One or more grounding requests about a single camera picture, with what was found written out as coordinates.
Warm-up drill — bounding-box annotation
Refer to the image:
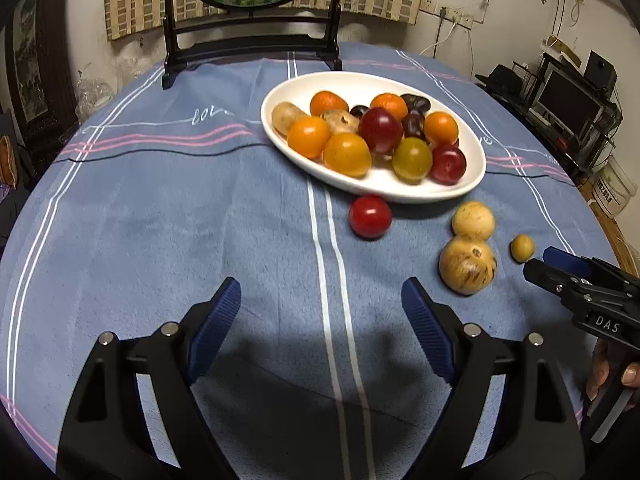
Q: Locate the white oval plate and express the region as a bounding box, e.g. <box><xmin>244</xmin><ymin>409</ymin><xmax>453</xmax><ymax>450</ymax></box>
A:
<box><xmin>260</xmin><ymin>72</ymin><xmax>487</xmax><ymax>204</ymax></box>

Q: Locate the blue striped tablecloth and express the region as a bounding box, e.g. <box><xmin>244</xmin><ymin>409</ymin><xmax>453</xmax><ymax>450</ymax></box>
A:
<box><xmin>1</xmin><ymin>44</ymin><xmax>614</xmax><ymax>479</ymax></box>

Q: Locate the computer monitor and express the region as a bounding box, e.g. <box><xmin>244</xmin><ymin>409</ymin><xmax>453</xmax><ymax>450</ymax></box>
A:
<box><xmin>536</xmin><ymin>70</ymin><xmax>602</xmax><ymax>134</ymax></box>

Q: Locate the orange tangerine left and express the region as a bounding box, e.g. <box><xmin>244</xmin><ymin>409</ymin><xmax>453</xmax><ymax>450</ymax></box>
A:
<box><xmin>309</xmin><ymin>90</ymin><xmax>349</xmax><ymax>116</ymax></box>

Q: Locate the dark framed wall picture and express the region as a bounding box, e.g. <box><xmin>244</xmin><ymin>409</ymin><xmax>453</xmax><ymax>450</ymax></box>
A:
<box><xmin>4</xmin><ymin>0</ymin><xmax>66</xmax><ymax>126</ymax></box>

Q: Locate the round painted screen stand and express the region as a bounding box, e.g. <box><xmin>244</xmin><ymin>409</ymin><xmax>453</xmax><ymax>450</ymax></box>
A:
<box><xmin>162</xmin><ymin>0</ymin><xmax>343</xmax><ymax>90</ymax></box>

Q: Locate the right hand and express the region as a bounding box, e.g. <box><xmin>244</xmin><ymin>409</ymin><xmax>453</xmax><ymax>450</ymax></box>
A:
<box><xmin>586</xmin><ymin>339</ymin><xmax>640</xmax><ymax>401</ymax></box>

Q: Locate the yellow striped round fruit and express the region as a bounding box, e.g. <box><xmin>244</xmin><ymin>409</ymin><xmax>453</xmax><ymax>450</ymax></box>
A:
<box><xmin>438</xmin><ymin>235</ymin><xmax>497</xmax><ymax>296</ymax></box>

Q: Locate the green yellow tomato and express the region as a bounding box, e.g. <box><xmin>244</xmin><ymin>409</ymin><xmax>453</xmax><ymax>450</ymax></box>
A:
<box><xmin>392</xmin><ymin>136</ymin><xmax>433</xmax><ymax>184</ymax></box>

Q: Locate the dark purple small plum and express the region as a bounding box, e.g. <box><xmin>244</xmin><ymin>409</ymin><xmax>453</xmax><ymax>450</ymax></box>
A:
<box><xmin>401</xmin><ymin>113</ymin><xmax>426</xmax><ymax>141</ymax></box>

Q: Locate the beige speckled fruit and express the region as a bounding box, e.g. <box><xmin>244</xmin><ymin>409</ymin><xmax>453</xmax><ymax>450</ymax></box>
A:
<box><xmin>320</xmin><ymin>110</ymin><xmax>360</xmax><ymax>136</ymax></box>

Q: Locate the white bucket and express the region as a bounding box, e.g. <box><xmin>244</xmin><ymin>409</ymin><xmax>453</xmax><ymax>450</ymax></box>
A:
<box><xmin>592</xmin><ymin>156</ymin><xmax>638</xmax><ymax>219</ymax></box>

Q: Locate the beige potato-like fruit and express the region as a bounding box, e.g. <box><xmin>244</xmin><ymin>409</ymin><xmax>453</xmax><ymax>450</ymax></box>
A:
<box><xmin>271</xmin><ymin>102</ymin><xmax>308</xmax><ymax>138</ymax></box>

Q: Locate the orange tangerine right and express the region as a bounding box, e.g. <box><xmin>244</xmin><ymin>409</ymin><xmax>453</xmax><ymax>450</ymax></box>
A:
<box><xmin>370</xmin><ymin>92</ymin><xmax>409</xmax><ymax>122</ymax></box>

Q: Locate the wall power strip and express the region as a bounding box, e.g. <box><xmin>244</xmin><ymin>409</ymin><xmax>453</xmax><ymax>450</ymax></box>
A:
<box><xmin>420</xmin><ymin>0</ymin><xmax>475</xmax><ymax>30</ymax></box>

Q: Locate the yellow speckled round fruit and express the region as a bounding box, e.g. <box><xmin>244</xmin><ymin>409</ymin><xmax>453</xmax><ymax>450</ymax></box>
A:
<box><xmin>451</xmin><ymin>200</ymin><xmax>496</xmax><ymax>240</ymax></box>

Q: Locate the small green yellow fruit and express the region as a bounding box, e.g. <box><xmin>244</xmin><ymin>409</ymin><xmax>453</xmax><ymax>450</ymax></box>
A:
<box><xmin>510</xmin><ymin>234</ymin><xmax>536</xmax><ymax>263</ymax></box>

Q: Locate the orange tangerine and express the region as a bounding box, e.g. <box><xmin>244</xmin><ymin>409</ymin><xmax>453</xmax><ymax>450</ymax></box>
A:
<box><xmin>309</xmin><ymin>90</ymin><xmax>349</xmax><ymax>116</ymax></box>
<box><xmin>370</xmin><ymin>92</ymin><xmax>409</xmax><ymax>122</ymax></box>

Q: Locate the large dark red plum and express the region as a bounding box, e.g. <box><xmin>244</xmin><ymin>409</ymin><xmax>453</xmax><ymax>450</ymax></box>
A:
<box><xmin>358</xmin><ymin>107</ymin><xmax>404</xmax><ymax>155</ymax></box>

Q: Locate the yellow orange tomato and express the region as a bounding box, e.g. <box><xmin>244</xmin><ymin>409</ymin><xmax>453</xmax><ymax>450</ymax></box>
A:
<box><xmin>322</xmin><ymin>132</ymin><xmax>372</xmax><ymax>178</ymax></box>

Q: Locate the small red cherry tomato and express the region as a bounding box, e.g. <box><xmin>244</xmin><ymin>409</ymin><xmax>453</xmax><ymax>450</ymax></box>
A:
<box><xmin>430</xmin><ymin>138</ymin><xmax>460</xmax><ymax>151</ymax></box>

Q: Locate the dark wrinkled passion fruit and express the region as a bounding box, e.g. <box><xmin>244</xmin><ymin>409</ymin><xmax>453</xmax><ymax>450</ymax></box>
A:
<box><xmin>401</xmin><ymin>93</ymin><xmax>432</xmax><ymax>116</ymax></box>

